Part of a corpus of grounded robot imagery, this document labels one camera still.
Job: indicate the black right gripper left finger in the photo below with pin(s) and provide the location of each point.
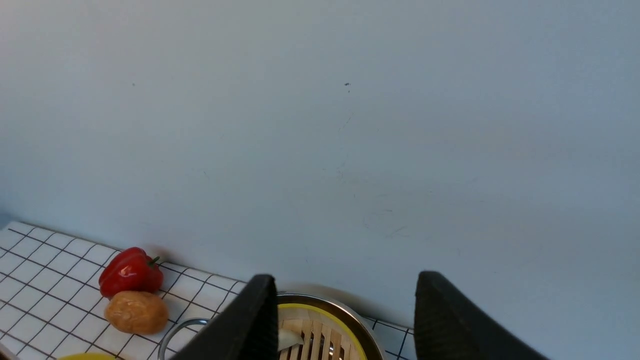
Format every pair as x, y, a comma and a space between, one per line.
246, 330

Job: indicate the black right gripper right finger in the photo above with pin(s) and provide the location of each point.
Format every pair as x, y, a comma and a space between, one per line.
449, 326

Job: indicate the bamboo steamer basket yellow rim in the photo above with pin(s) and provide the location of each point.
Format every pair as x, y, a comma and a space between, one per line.
323, 335

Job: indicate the woven bamboo steamer lid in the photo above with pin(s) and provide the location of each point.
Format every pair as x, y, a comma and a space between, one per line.
87, 356

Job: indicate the stainless steel pot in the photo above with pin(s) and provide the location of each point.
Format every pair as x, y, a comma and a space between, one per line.
363, 332

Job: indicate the white crescent dumpling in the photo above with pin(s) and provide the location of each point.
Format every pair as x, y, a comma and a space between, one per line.
288, 338

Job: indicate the brown potato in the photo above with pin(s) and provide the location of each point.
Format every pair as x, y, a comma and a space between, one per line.
137, 312

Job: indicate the red bell pepper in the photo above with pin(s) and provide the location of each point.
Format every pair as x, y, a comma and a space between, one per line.
131, 270

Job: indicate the white checkered tablecloth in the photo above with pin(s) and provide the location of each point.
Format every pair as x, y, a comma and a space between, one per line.
51, 305

